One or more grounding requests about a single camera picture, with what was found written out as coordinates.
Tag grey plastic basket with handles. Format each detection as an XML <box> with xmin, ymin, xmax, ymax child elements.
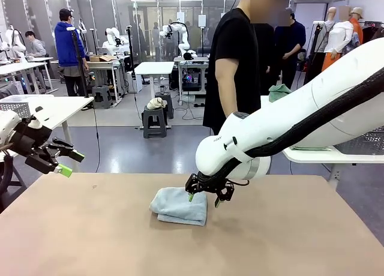
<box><xmin>334</xmin><ymin>127</ymin><xmax>384</xmax><ymax>156</ymax></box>

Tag cream cloth bundle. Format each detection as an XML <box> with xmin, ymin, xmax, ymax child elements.
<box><xmin>146</xmin><ymin>97</ymin><xmax>168</xmax><ymax>110</ymax></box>

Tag light blue towel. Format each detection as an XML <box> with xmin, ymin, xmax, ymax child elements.
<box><xmin>149</xmin><ymin>187</ymin><xmax>208</xmax><ymax>227</ymax></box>

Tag white side table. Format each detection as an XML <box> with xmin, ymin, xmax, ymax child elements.
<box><xmin>0</xmin><ymin>94</ymin><xmax>95</xmax><ymax>172</ymax></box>
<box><xmin>260</xmin><ymin>95</ymin><xmax>384</xmax><ymax>184</ymax></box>

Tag white cabinet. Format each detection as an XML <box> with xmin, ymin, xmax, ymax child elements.
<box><xmin>125</xmin><ymin>71</ymin><xmax>143</xmax><ymax>94</ymax></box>

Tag person in grey jacket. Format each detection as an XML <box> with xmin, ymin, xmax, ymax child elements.
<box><xmin>24</xmin><ymin>31</ymin><xmax>49</xmax><ymax>59</ymax></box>

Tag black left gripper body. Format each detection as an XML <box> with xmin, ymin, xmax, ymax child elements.
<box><xmin>10</xmin><ymin>115</ymin><xmax>53</xmax><ymax>157</ymax></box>

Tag long white desk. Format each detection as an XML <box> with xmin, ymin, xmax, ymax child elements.
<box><xmin>0</xmin><ymin>56</ymin><xmax>55</xmax><ymax>94</ymax></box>

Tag person in navy sweater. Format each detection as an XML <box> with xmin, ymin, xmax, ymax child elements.
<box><xmin>273</xmin><ymin>6</ymin><xmax>307</xmax><ymax>91</ymax></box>

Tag man in blue hoodie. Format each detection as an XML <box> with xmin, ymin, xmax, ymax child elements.
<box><xmin>53</xmin><ymin>8</ymin><xmax>90</xmax><ymax>97</ymax></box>

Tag grey work desk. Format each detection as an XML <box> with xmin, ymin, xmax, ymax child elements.
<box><xmin>49</xmin><ymin>58</ymin><xmax>131</xmax><ymax>104</ymax></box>

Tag grey step stool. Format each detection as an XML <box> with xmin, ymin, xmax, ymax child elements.
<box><xmin>91</xmin><ymin>85</ymin><xmax>114</xmax><ymax>109</ymax></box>
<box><xmin>155</xmin><ymin>91</ymin><xmax>175</xmax><ymax>120</ymax></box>
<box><xmin>142</xmin><ymin>105</ymin><xmax>168</xmax><ymax>139</ymax></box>

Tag black pole stand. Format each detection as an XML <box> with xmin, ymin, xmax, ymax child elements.
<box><xmin>125</xmin><ymin>25</ymin><xmax>136</xmax><ymax>79</ymax></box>

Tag person's right forearm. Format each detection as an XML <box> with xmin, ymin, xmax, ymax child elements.
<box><xmin>220</xmin><ymin>80</ymin><xmax>238</xmax><ymax>119</ymax></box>

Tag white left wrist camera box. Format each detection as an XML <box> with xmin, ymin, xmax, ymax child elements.
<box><xmin>28</xmin><ymin>106</ymin><xmax>51</xmax><ymax>130</ymax></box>

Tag grey robot workbench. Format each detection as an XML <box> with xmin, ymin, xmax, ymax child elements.
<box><xmin>173</xmin><ymin>56</ymin><xmax>209</xmax><ymax>106</ymax></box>

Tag open cardboard box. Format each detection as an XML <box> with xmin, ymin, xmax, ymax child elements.
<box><xmin>89</xmin><ymin>54</ymin><xmax>117</xmax><ymax>63</ymax></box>

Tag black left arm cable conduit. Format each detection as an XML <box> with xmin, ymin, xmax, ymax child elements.
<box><xmin>0</xmin><ymin>154</ymin><xmax>16</xmax><ymax>205</ymax></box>

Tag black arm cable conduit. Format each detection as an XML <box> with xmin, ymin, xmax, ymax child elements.
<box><xmin>197</xmin><ymin>67</ymin><xmax>384</xmax><ymax>184</ymax></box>
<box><xmin>0</xmin><ymin>154</ymin><xmax>16</xmax><ymax>205</ymax></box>

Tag mannequin with grey top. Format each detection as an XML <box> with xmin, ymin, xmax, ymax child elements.
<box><xmin>308</xmin><ymin>6</ymin><xmax>337</xmax><ymax>82</ymax></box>

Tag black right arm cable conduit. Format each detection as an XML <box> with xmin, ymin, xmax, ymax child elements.
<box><xmin>197</xmin><ymin>67</ymin><xmax>384</xmax><ymax>184</ymax></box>

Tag mannequin beige cap orange shirt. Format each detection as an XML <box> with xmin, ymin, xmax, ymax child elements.
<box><xmin>349</xmin><ymin>6</ymin><xmax>365</xmax><ymax>46</ymax></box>

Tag grey perforated plastic basket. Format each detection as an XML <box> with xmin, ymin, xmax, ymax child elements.
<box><xmin>0</xmin><ymin>101</ymin><xmax>32</xmax><ymax>118</ymax></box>

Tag mannequin white sweater orange trousers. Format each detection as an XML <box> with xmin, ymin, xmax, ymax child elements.
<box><xmin>321</xmin><ymin>5</ymin><xmax>355</xmax><ymax>73</ymax></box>

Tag person in black t-shirt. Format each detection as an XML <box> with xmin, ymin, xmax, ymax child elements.
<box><xmin>202</xmin><ymin>0</ymin><xmax>287</xmax><ymax>136</ymax></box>

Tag black computer with coloured lights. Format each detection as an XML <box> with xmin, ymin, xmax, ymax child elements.
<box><xmin>182</xmin><ymin>73</ymin><xmax>200</xmax><ymax>92</ymax></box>

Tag white standing desk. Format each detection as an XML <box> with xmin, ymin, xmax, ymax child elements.
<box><xmin>134</xmin><ymin>61</ymin><xmax>175</xmax><ymax>130</ymax></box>

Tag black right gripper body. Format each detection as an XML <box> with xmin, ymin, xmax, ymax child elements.
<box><xmin>188</xmin><ymin>174</ymin><xmax>232</xmax><ymax>194</ymax></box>

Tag green towel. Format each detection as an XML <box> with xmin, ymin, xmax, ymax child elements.
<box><xmin>268</xmin><ymin>83</ymin><xmax>292</xmax><ymax>103</ymax></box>

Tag bystander in black clothes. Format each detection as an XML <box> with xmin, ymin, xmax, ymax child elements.
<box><xmin>253</xmin><ymin>22</ymin><xmax>276</xmax><ymax>96</ymax></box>

